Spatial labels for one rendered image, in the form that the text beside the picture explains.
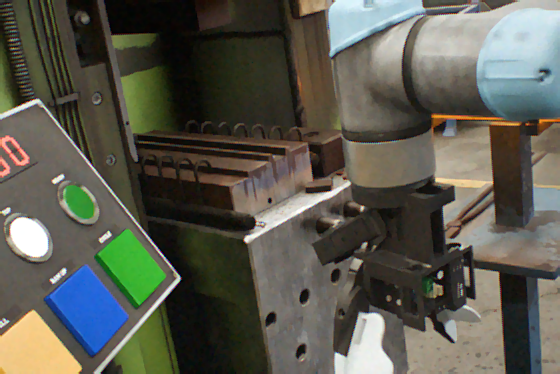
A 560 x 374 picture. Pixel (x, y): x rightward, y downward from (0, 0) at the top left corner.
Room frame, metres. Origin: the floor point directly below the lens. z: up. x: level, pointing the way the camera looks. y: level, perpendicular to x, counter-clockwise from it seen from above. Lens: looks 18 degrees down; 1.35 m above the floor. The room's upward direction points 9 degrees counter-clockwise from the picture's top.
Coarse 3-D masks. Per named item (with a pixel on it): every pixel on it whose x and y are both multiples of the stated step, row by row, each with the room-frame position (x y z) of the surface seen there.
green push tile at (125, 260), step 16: (112, 240) 0.84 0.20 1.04; (128, 240) 0.85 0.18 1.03; (96, 256) 0.80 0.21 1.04; (112, 256) 0.81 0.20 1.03; (128, 256) 0.83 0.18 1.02; (144, 256) 0.85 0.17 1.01; (112, 272) 0.79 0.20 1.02; (128, 272) 0.81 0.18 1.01; (144, 272) 0.83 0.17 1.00; (160, 272) 0.85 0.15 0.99; (128, 288) 0.79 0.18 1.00; (144, 288) 0.81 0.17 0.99
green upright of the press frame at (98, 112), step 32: (32, 0) 1.13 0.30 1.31; (64, 0) 1.17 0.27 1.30; (0, 32) 1.09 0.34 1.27; (32, 32) 1.12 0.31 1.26; (64, 32) 1.16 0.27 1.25; (96, 32) 1.22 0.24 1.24; (0, 64) 1.08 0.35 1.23; (32, 64) 1.11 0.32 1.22; (64, 64) 1.15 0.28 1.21; (96, 64) 1.20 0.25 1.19; (0, 96) 1.07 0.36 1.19; (96, 96) 1.19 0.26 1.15; (64, 128) 1.13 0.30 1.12; (96, 128) 1.18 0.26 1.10; (96, 160) 1.16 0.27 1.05; (128, 160) 1.21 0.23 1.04; (128, 192) 1.20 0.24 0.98; (160, 320) 1.21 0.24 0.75; (128, 352) 1.15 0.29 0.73; (160, 352) 1.19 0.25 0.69
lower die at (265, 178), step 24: (144, 144) 1.46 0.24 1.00; (168, 144) 1.42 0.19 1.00; (264, 144) 1.31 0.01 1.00; (288, 144) 1.31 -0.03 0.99; (168, 168) 1.32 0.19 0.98; (216, 168) 1.25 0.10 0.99; (240, 168) 1.22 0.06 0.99; (264, 168) 1.22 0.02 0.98; (288, 168) 1.26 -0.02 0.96; (144, 192) 1.32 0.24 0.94; (168, 192) 1.27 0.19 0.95; (192, 192) 1.23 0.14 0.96; (216, 192) 1.19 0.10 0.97; (240, 192) 1.18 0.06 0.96; (264, 192) 1.22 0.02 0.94; (288, 192) 1.26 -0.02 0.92
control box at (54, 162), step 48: (0, 144) 0.82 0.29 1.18; (48, 144) 0.88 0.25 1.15; (0, 192) 0.77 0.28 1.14; (48, 192) 0.82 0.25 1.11; (96, 192) 0.88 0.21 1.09; (0, 240) 0.72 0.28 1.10; (48, 240) 0.76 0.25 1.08; (96, 240) 0.82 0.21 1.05; (144, 240) 0.88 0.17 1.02; (0, 288) 0.68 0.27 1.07; (48, 288) 0.72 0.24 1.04
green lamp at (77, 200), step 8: (64, 192) 0.83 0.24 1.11; (72, 192) 0.84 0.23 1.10; (80, 192) 0.85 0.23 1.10; (64, 200) 0.83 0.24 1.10; (72, 200) 0.83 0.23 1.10; (80, 200) 0.84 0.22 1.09; (88, 200) 0.85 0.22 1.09; (72, 208) 0.82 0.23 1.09; (80, 208) 0.83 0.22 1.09; (88, 208) 0.84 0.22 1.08; (80, 216) 0.82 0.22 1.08; (88, 216) 0.83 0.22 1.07
